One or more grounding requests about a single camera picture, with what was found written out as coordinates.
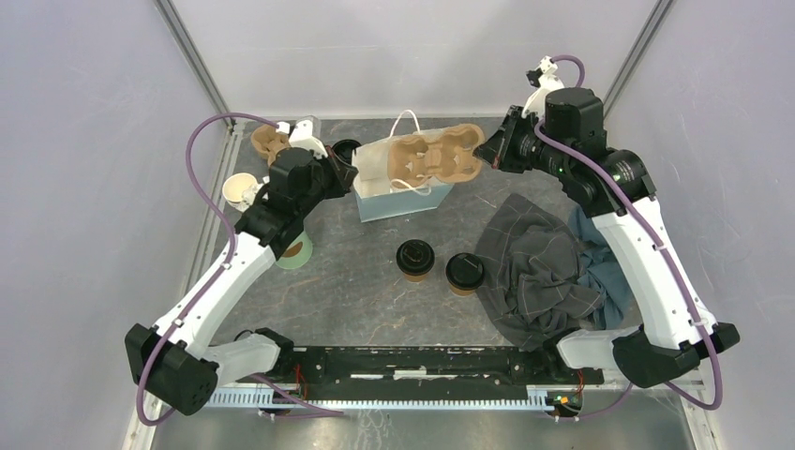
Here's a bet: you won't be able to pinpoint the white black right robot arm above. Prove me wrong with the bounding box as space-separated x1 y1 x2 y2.
475 87 740 388

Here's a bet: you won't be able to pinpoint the stack of black lids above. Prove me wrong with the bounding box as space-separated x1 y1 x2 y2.
331 139 361 165

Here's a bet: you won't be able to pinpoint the light blue paper bag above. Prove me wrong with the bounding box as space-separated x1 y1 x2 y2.
352 110 453 222

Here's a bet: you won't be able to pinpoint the brown paper coffee cup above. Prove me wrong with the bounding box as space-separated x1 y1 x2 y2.
449 283 478 296

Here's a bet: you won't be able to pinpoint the teal blue cloth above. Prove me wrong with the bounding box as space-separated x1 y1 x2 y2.
567 206 634 329

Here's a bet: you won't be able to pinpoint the green cup holder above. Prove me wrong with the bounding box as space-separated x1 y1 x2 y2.
276 231 314 270

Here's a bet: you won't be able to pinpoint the dark grey checked cloth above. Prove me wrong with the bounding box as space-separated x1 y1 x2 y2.
474 194 605 352

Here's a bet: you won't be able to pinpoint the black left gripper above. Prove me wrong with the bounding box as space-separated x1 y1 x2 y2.
296 143 359 218

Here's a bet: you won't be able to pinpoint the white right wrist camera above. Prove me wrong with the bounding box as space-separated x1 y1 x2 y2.
521 56 564 118

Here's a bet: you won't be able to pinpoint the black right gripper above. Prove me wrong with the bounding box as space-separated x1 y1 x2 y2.
474 104 572 178

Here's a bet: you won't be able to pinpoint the single brown pulp carrier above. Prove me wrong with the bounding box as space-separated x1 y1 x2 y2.
386 124 485 188

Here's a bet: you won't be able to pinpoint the black plastic cup lid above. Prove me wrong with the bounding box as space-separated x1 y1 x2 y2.
445 252 486 287

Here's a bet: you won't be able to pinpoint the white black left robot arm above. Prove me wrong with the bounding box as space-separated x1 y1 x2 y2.
125 147 358 426

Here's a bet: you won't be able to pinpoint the brown pulp cup carriers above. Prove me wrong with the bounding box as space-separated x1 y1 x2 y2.
250 125 291 166

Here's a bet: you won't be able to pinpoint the white slotted cable duct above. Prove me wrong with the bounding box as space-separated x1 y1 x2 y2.
204 383 553 413

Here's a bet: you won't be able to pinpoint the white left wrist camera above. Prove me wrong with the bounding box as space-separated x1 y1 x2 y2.
277 115 328 159

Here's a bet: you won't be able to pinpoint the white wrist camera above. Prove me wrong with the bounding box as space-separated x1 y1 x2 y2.
277 115 328 159
521 56 564 118

